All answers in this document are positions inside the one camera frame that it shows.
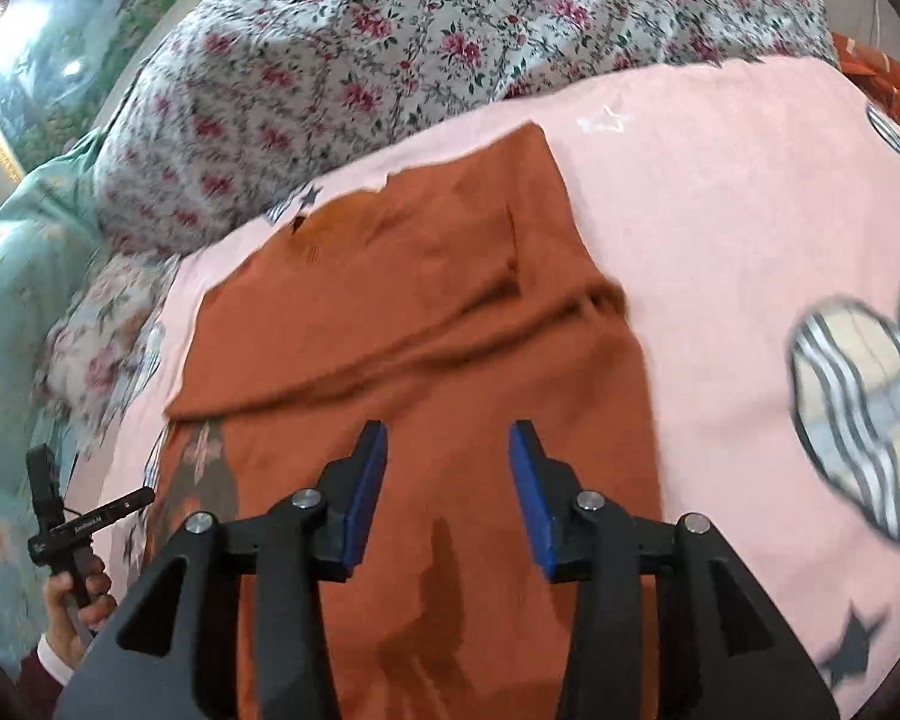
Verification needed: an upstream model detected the rust orange knit sweater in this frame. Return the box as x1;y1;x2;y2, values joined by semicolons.
144;124;665;720

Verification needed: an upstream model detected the floral quilt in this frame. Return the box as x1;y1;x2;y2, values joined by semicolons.
41;0;841;421

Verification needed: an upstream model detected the person's left hand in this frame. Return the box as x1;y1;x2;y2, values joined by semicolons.
43;547;115;665

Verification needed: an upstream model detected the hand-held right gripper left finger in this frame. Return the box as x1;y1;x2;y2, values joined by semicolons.
52;420;389;720

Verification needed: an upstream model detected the teal floral bedsheet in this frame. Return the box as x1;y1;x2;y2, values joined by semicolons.
0;127;121;661

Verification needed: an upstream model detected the framed landscape painting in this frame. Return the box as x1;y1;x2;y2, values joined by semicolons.
0;0;271;181

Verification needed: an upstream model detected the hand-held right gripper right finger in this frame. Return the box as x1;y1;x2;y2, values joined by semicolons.
509;420;841;720

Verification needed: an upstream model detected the person's left forearm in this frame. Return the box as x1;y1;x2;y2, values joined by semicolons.
16;634;72;720

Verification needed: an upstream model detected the orange patterned cloth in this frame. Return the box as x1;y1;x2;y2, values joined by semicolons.
831;31;900;136

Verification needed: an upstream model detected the pink printed blanket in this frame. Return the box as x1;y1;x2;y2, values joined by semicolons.
67;56;900;698

